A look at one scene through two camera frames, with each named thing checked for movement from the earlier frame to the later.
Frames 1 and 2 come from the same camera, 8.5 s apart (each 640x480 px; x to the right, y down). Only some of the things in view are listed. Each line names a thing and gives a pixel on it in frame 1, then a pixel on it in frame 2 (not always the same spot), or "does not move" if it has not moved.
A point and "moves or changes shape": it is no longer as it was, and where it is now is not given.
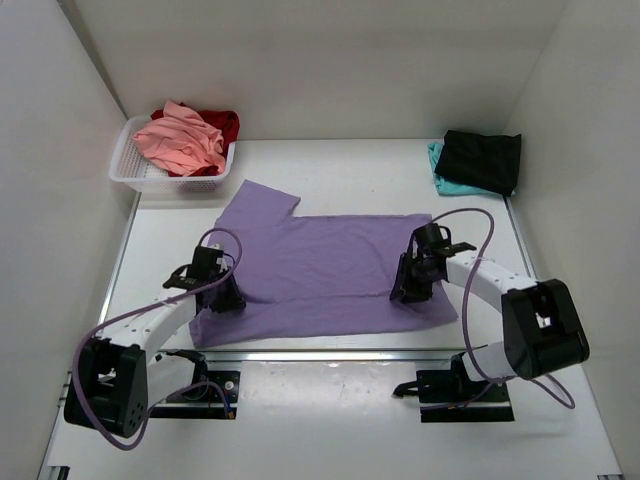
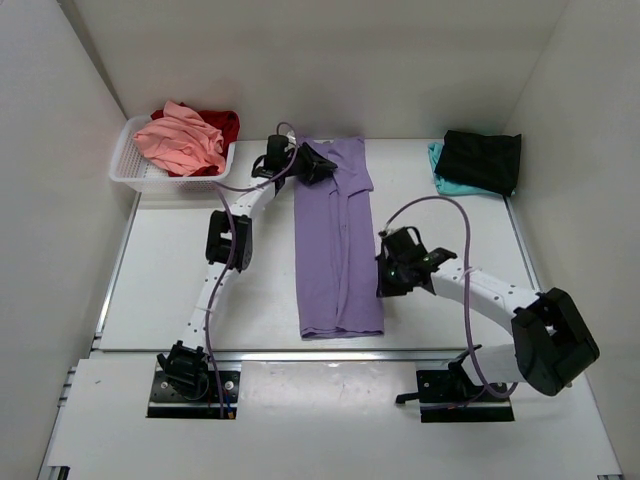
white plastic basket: [128, 163] does not move
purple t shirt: [311, 276] moves or changes shape
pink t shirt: [181, 142] does not move
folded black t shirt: [491, 162] does not move
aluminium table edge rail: [335, 356] does not move
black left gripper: [232, 301] to [314, 167]
